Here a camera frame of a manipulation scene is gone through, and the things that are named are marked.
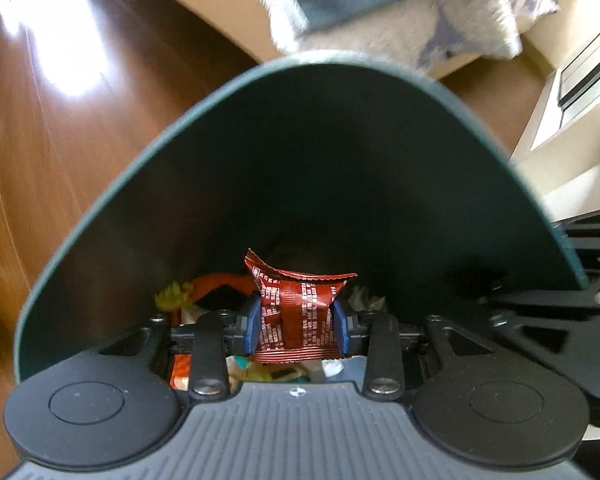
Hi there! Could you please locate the beige snack bar wrapper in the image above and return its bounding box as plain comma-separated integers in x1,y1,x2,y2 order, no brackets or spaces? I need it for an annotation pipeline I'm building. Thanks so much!
265,364,306,382

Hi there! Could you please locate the grey white paper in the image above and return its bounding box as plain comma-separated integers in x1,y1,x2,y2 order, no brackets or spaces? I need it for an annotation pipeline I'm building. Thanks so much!
349,285,387,312

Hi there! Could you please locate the bed with orange bedspread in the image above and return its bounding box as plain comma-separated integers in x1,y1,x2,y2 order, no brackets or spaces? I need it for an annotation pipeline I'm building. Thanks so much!
176,0,559,76

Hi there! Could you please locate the dark red snack wrapper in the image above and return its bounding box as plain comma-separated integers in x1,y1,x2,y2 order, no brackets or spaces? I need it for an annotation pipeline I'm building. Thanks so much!
245,250,357,364

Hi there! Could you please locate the orange foam fruit net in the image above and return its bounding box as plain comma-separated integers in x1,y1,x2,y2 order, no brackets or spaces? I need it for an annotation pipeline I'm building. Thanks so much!
170,354,190,391

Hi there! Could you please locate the dark teal trash bin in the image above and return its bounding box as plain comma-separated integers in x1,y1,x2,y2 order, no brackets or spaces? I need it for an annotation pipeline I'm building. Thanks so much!
14,51,588,381

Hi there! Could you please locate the white nightstand shelf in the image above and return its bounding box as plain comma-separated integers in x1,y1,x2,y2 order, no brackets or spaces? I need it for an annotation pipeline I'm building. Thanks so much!
513,0,600,219

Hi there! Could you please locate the white purple biscuit package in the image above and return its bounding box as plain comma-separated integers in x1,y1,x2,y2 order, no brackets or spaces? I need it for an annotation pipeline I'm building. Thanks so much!
303,356,367,385

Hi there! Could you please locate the white teal tissue pack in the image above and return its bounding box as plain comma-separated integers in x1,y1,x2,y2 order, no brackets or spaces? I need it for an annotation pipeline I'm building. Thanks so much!
226,356,252,376

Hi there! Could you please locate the red plastic bag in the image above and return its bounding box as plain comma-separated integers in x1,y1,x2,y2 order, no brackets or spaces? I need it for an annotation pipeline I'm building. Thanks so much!
179,273,257,324

